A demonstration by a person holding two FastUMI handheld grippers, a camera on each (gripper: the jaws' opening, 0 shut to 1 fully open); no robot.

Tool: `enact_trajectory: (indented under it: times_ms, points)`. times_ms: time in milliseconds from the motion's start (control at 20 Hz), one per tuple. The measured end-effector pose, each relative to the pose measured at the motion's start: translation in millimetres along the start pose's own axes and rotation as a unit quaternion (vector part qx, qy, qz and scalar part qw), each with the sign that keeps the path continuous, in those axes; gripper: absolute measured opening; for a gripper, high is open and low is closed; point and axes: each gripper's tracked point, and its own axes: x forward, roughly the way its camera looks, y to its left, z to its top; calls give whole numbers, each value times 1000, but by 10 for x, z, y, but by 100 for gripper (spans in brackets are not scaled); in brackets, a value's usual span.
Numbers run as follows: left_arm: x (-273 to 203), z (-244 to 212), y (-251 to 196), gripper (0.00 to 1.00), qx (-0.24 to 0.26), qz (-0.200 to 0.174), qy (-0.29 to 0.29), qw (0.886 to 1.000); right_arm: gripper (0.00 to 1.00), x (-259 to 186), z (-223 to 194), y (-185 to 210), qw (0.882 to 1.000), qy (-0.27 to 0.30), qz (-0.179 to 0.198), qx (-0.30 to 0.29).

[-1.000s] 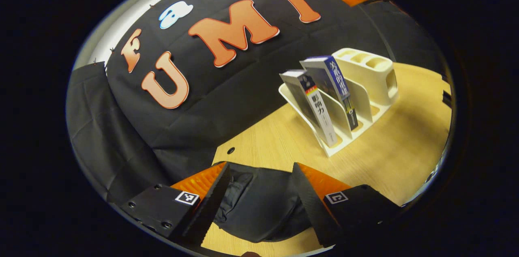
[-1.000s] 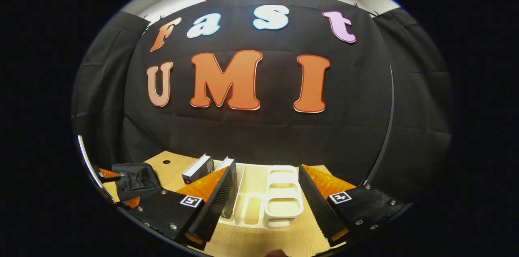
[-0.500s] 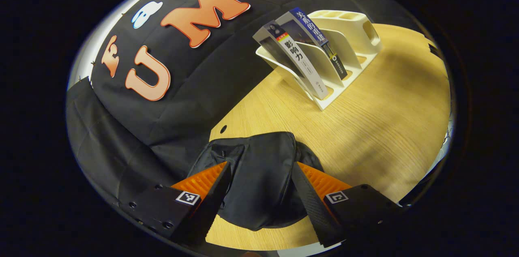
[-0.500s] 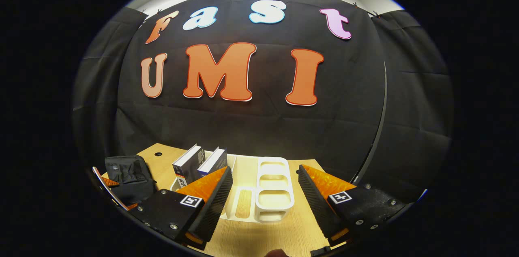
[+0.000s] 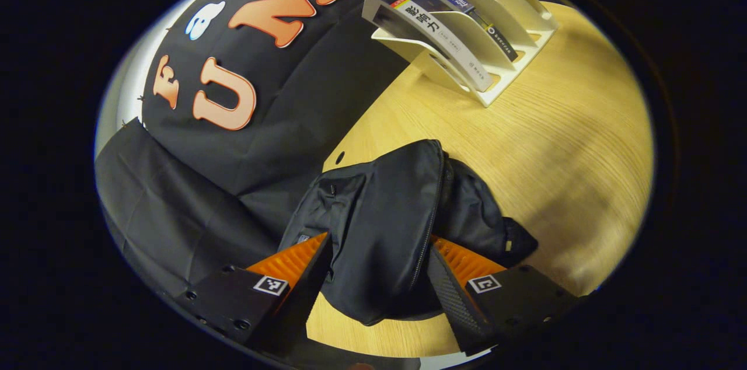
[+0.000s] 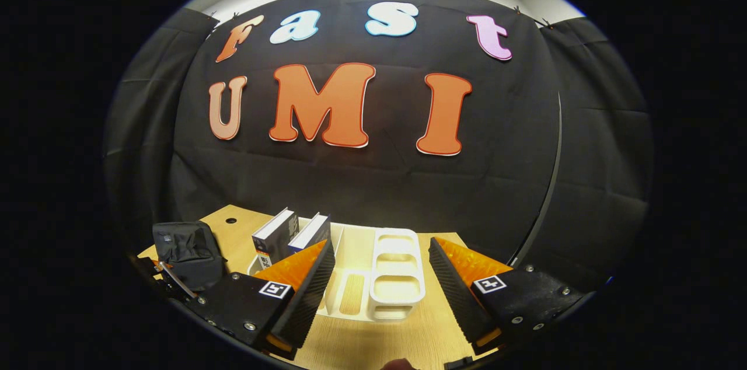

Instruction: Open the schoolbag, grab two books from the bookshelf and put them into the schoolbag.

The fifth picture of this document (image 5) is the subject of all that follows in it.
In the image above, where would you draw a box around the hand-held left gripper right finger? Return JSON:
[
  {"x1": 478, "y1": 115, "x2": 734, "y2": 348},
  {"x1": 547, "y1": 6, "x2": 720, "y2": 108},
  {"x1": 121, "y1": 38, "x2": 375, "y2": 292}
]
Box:
[{"x1": 426, "y1": 235, "x2": 581, "y2": 357}]

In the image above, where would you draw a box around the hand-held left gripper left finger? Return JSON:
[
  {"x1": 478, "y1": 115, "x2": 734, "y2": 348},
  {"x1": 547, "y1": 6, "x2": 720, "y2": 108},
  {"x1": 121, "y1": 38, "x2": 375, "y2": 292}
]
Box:
[{"x1": 175, "y1": 232, "x2": 334, "y2": 356}]

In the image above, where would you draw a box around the black schoolbag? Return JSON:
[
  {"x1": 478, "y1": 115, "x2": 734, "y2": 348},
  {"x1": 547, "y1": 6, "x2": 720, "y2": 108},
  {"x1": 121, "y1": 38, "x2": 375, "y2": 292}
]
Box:
[{"x1": 279, "y1": 138, "x2": 539, "y2": 327}]

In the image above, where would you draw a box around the grey book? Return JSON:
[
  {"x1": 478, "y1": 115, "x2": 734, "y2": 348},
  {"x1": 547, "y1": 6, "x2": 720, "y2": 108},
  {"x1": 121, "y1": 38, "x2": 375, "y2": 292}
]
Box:
[{"x1": 362, "y1": 0, "x2": 494, "y2": 93}]

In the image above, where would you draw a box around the white bookshelf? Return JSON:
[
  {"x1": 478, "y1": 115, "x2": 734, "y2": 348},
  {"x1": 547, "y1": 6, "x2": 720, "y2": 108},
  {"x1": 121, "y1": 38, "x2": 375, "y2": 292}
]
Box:
[{"x1": 371, "y1": 0, "x2": 560, "y2": 108}]

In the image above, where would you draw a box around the plain black curtain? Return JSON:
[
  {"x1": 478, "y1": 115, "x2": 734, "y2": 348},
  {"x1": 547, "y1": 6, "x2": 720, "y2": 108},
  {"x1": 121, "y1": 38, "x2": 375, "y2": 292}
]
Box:
[{"x1": 95, "y1": 118, "x2": 281, "y2": 301}]

